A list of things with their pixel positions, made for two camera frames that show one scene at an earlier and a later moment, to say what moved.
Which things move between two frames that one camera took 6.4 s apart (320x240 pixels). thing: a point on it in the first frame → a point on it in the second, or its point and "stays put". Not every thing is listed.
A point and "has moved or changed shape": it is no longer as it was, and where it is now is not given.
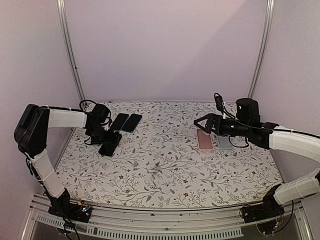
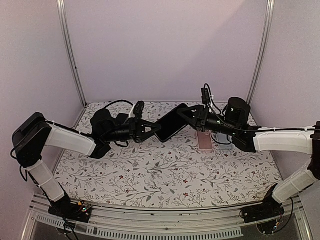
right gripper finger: x=211 y=123 → x=192 y=115
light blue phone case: x=224 y=143 stays put
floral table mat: x=159 y=165 stays put
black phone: x=107 y=149 has moved or changed shape
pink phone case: x=205 y=142 stays put
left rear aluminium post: x=61 y=5 stays put
